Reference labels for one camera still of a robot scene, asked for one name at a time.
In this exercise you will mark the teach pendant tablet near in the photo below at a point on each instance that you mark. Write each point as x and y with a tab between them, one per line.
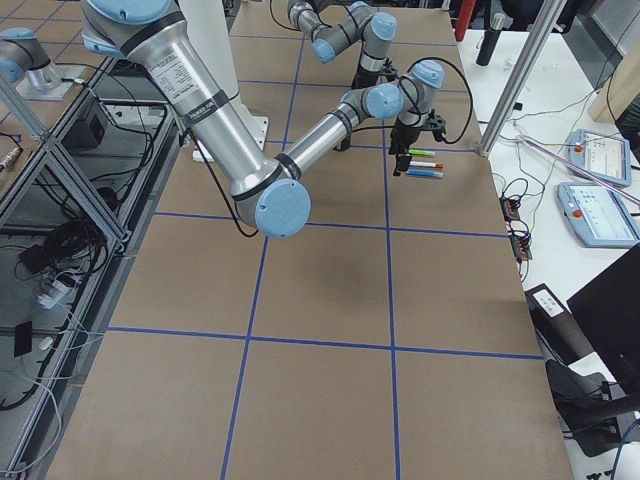
597	216

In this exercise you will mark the black insulated bottle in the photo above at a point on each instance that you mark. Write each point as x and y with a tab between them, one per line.
490	39

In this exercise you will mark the blue marker pen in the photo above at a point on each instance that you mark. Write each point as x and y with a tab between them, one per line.
424	173

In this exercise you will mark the second grey robot base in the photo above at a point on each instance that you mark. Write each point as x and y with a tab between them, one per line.
25	62

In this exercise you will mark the red object at edge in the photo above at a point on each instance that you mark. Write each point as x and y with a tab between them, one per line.
463	19

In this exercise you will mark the red capped white marker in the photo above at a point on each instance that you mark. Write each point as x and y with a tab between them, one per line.
424	164

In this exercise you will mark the grey robot arm image-right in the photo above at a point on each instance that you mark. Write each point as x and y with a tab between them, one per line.
375	30

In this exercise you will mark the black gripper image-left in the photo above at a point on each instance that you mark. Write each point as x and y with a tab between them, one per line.
402	135

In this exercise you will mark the aluminium frame rack right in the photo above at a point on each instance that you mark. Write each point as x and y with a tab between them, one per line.
80	181

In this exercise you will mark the green marker pen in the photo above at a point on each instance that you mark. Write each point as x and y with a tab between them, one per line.
422	152

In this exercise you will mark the teach pendant tablet far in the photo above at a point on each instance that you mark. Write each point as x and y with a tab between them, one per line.
606	156

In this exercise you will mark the black braided cable image-left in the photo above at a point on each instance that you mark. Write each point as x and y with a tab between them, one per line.
460	100

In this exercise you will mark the metal rod white stand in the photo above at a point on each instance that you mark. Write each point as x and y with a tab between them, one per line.
581	171

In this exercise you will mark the teach pendant tablet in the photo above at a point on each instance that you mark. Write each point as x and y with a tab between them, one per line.
606	156
597	216

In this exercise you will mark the aluminium frame post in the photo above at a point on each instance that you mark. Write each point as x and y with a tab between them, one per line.
535	42

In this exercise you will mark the grey robot arm image-left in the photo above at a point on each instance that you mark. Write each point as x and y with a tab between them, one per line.
264	111

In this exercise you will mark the black mesh pen cup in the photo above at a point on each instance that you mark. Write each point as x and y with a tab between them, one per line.
344	144

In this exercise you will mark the black monitor lower right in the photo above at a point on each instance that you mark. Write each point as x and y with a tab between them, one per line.
607	311

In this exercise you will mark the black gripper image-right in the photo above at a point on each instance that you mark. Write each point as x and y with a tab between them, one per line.
363	76

